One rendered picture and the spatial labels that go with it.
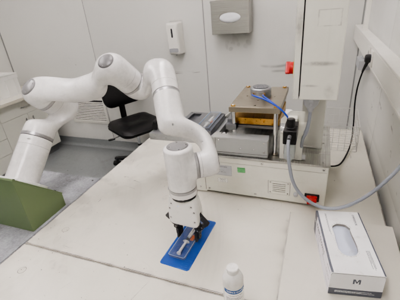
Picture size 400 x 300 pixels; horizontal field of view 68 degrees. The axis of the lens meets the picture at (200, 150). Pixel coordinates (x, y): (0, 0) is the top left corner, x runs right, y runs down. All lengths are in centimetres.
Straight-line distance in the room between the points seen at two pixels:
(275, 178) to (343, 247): 37
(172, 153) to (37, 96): 69
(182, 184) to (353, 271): 47
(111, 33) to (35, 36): 97
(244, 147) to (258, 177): 12
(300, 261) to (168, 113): 56
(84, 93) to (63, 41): 237
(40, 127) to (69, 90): 19
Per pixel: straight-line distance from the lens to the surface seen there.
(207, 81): 280
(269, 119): 110
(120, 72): 108
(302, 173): 110
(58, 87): 130
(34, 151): 131
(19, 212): 127
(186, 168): 82
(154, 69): 102
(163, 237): 106
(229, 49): 268
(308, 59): 97
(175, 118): 90
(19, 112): 354
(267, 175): 112
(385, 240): 105
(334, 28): 96
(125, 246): 107
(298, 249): 95
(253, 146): 108
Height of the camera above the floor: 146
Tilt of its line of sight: 26 degrees down
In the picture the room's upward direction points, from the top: 5 degrees counter-clockwise
